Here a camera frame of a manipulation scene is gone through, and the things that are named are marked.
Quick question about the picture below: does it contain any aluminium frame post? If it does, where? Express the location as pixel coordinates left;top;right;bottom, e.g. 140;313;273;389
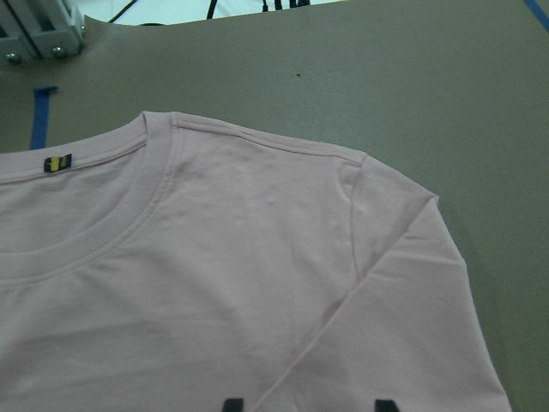
1;0;85;65

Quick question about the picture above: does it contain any pink Snoopy t-shirt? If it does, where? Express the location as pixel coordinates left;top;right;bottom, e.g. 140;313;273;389
1;112;510;411

